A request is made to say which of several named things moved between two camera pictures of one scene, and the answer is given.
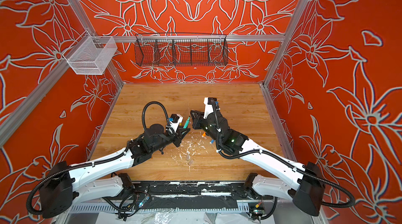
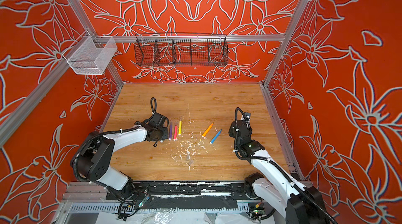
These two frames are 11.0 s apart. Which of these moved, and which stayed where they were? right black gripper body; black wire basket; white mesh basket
Moved: right black gripper body
Stayed: white mesh basket; black wire basket
